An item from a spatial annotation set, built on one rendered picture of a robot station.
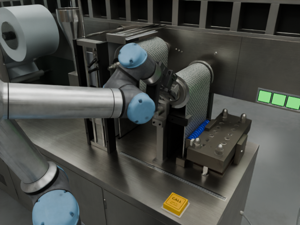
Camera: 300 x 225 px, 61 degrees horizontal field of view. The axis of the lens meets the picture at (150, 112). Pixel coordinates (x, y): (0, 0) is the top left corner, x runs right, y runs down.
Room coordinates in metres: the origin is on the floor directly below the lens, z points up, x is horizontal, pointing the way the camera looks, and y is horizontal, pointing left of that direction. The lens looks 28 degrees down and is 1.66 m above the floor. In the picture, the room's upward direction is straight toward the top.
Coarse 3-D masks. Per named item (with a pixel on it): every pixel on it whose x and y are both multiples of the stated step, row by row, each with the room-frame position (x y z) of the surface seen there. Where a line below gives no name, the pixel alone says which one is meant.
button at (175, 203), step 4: (172, 192) 0.73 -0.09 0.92; (172, 196) 0.71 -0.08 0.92; (176, 196) 0.71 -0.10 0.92; (180, 196) 0.71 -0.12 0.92; (168, 200) 0.69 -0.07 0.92; (172, 200) 0.69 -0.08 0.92; (176, 200) 0.69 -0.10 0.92; (180, 200) 0.69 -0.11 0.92; (184, 200) 0.69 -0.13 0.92; (164, 204) 0.67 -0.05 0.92; (168, 204) 0.67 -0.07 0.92; (172, 204) 0.67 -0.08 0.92; (176, 204) 0.67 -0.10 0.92; (180, 204) 0.67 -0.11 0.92; (184, 204) 0.67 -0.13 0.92; (168, 208) 0.66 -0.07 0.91; (172, 208) 0.65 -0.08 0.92; (176, 208) 0.65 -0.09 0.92; (180, 208) 0.65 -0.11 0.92; (176, 212) 0.64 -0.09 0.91; (180, 212) 0.64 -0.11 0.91
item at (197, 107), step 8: (208, 88) 1.12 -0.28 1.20; (200, 96) 1.05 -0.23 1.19; (192, 104) 0.98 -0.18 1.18; (200, 104) 1.06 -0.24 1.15; (192, 112) 0.99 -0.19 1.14; (200, 112) 1.06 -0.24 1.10; (192, 120) 0.99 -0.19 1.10; (200, 120) 1.07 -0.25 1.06; (184, 128) 0.94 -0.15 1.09; (192, 128) 1.00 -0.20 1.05; (184, 136) 0.94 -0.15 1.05
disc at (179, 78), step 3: (177, 75) 0.96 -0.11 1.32; (177, 78) 0.96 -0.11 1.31; (180, 78) 0.95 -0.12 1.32; (180, 81) 0.95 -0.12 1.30; (183, 81) 0.94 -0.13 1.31; (183, 84) 0.94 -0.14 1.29; (186, 84) 0.94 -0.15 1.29; (186, 87) 0.94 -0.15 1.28; (186, 90) 0.94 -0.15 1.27; (186, 93) 0.93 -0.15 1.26; (189, 93) 0.93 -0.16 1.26; (186, 96) 0.93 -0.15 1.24; (189, 96) 0.93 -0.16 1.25; (162, 99) 1.00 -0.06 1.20; (186, 99) 0.93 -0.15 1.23; (183, 102) 0.94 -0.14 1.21; (186, 102) 0.93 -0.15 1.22; (171, 105) 0.97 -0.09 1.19; (174, 105) 0.97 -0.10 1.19; (177, 105) 0.96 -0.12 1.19; (180, 105) 0.95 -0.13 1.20; (183, 105) 0.94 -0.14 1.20
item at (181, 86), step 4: (176, 80) 0.95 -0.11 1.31; (176, 84) 0.95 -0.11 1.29; (180, 84) 0.94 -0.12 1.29; (180, 88) 0.94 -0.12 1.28; (184, 88) 0.94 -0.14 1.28; (180, 92) 0.94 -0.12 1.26; (184, 92) 0.93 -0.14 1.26; (180, 96) 0.94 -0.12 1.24; (184, 96) 0.93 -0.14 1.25; (168, 100) 0.97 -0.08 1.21; (180, 100) 0.94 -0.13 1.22; (172, 104) 0.96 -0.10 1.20; (176, 104) 0.95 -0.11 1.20
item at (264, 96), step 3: (261, 93) 1.07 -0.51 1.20; (264, 93) 1.06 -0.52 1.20; (267, 93) 1.05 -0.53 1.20; (270, 93) 1.05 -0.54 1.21; (258, 96) 1.07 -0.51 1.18; (261, 96) 1.07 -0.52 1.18; (264, 96) 1.06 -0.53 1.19; (267, 96) 1.05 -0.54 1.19; (270, 96) 1.04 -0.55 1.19; (258, 99) 1.07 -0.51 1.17; (261, 99) 1.06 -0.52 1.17; (264, 99) 1.06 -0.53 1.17; (267, 99) 1.05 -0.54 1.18; (267, 102) 1.05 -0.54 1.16
